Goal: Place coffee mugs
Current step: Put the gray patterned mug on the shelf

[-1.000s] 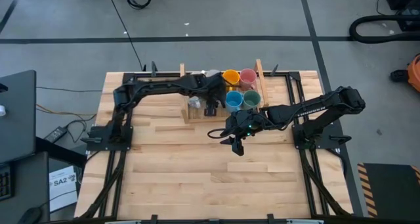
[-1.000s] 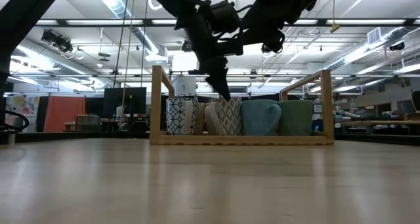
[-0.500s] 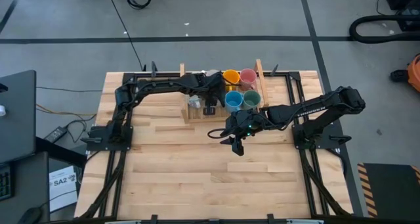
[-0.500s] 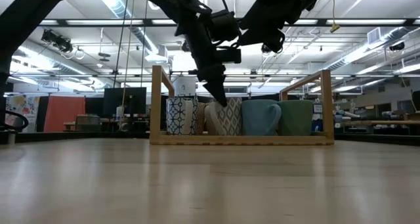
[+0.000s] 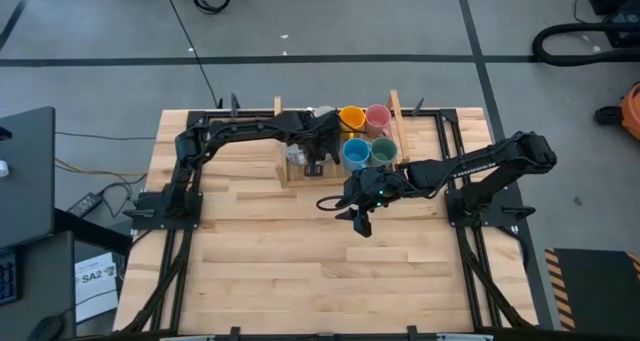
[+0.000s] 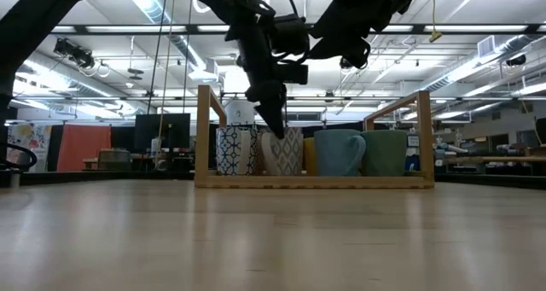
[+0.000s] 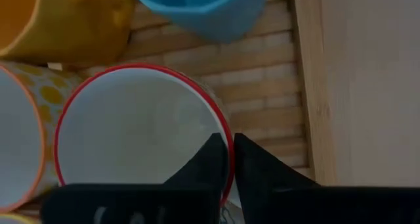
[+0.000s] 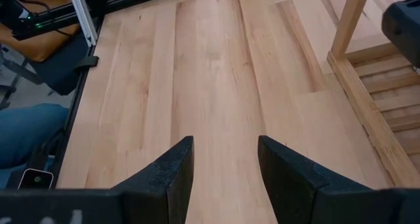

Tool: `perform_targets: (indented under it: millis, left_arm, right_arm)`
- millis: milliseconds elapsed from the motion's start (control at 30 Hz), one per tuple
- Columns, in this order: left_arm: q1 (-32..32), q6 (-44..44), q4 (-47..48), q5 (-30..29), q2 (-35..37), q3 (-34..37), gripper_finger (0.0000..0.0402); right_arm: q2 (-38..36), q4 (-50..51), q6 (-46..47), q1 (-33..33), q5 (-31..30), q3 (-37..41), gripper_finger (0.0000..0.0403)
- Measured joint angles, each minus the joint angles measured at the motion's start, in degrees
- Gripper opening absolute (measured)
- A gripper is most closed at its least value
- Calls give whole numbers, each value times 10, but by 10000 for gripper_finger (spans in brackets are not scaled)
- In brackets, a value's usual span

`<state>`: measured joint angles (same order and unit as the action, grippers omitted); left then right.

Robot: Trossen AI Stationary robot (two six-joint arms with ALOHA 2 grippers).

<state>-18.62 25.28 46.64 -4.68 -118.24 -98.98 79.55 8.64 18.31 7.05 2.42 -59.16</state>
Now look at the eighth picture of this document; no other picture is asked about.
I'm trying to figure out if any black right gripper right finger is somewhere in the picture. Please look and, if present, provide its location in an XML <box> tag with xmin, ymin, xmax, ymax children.
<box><xmin>257</xmin><ymin>135</ymin><xmax>420</xmax><ymax>224</ymax></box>

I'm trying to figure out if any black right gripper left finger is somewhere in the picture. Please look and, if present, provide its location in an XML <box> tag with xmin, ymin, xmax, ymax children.
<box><xmin>111</xmin><ymin>135</ymin><xmax>196</xmax><ymax>224</ymax></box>

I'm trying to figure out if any slatted wooden rack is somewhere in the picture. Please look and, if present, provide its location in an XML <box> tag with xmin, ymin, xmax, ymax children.
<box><xmin>326</xmin><ymin>0</ymin><xmax>420</xmax><ymax>189</ymax></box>

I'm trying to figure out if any smartphone with white edge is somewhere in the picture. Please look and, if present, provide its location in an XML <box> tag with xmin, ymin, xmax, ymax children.
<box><xmin>16</xmin><ymin>168</ymin><xmax>54</xmax><ymax>190</ymax></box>

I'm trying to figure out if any person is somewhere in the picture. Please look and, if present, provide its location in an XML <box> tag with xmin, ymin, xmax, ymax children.
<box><xmin>0</xmin><ymin>102</ymin><xmax>70</xmax><ymax>189</ymax></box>

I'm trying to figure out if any black table clamp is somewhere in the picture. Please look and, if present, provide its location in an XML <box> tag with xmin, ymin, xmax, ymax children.
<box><xmin>74</xmin><ymin>55</ymin><xmax>100</xmax><ymax>70</ymax></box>

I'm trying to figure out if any dark blue cushion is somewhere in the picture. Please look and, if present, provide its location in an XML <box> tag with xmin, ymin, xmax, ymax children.
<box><xmin>28</xmin><ymin>32</ymin><xmax>91</xmax><ymax>96</ymax></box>

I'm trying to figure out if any orange upholstered chair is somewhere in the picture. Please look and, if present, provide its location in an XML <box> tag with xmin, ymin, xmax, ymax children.
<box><xmin>0</xmin><ymin>0</ymin><xmax>81</xmax><ymax>63</ymax></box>

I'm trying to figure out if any silver aluminium profile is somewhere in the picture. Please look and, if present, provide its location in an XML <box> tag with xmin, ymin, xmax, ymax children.
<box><xmin>67</xmin><ymin>0</ymin><xmax>98</xmax><ymax>47</ymax></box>

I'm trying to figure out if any black device with green light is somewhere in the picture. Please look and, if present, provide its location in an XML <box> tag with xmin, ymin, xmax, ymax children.
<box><xmin>0</xmin><ymin>0</ymin><xmax>83</xmax><ymax>41</ymax></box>

